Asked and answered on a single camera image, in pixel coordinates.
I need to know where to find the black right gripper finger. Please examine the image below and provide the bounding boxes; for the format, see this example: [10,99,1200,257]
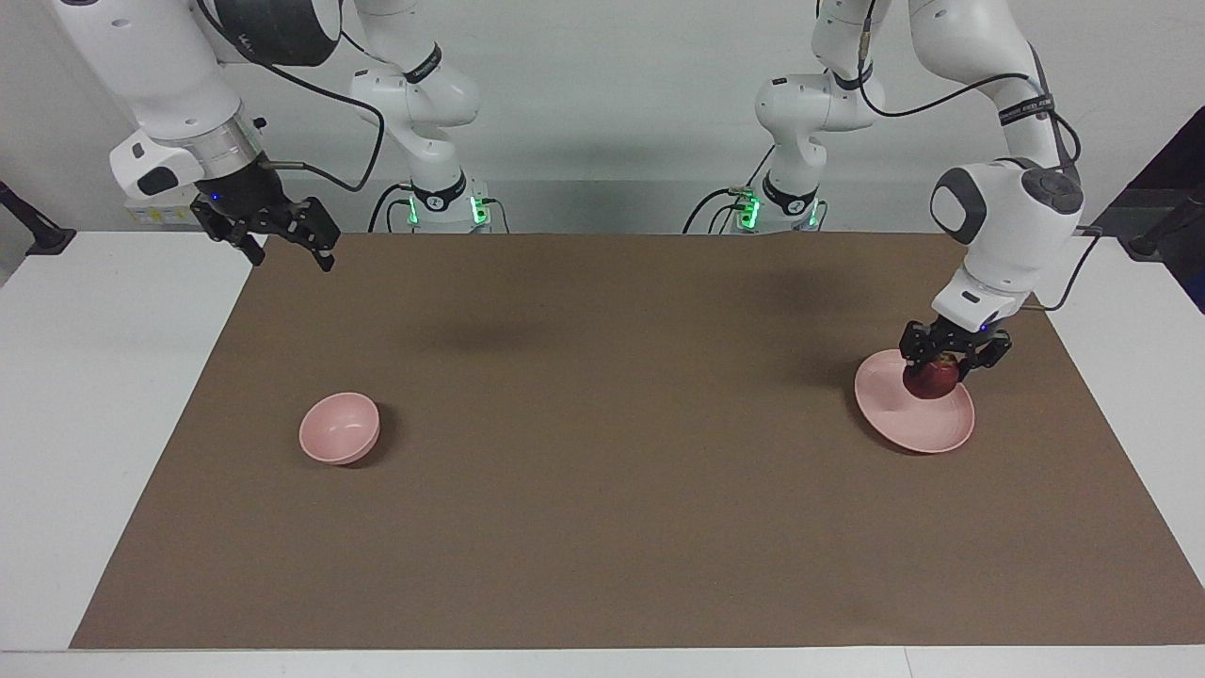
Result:
[190,199,267,268]
[279,195,342,273]

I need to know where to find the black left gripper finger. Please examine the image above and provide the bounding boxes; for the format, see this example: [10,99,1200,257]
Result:
[898,321,937,370]
[955,331,1014,385]

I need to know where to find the dark red apple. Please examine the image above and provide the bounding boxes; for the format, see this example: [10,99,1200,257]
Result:
[902,355,962,401]

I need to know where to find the pink plate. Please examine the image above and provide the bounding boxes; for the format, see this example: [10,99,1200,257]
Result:
[854,348,976,455]

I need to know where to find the pink bowl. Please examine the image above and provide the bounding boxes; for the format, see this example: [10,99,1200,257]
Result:
[298,392,381,466]

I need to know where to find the white label box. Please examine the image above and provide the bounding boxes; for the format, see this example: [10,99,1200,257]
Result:
[125,198,204,228]

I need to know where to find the black stand clamp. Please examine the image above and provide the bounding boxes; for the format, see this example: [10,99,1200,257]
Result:
[1125,188,1205,262]
[0,180,77,256]

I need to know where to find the brown table mat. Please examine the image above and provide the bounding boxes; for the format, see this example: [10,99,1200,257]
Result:
[70,232,1205,651]

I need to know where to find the black right base cables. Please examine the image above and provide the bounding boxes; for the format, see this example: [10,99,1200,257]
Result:
[366,181,511,234]

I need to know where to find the black base cables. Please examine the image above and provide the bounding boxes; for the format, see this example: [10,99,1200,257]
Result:
[366,181,511,234]
[683,146,829,235]

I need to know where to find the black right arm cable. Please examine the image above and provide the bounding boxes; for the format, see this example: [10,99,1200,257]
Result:
[193,0,389,194]

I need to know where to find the black left base cables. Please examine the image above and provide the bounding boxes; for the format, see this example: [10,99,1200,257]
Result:
[683,146,829,235]

